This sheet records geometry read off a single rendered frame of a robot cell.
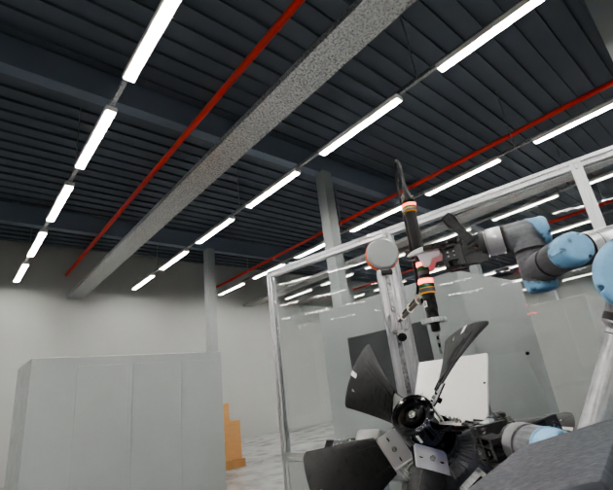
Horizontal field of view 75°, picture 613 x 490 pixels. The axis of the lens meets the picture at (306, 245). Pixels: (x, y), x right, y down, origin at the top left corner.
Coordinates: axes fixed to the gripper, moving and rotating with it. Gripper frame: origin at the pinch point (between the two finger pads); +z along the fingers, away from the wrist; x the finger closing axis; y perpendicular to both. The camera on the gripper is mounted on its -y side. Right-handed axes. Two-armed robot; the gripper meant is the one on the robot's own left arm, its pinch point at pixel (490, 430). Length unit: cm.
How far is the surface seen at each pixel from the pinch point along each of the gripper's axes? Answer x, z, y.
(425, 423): -3.5, 8.8, 12.1
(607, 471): -9, -76, 20
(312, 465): 2.0, 25.2, 43.0
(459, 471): 10.1, 16.8, 5.5
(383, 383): -14.5, 28.8, 17.0
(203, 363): -95, 546, 214
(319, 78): -327, 249, -33
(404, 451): 3.1, 18.5, 17.9
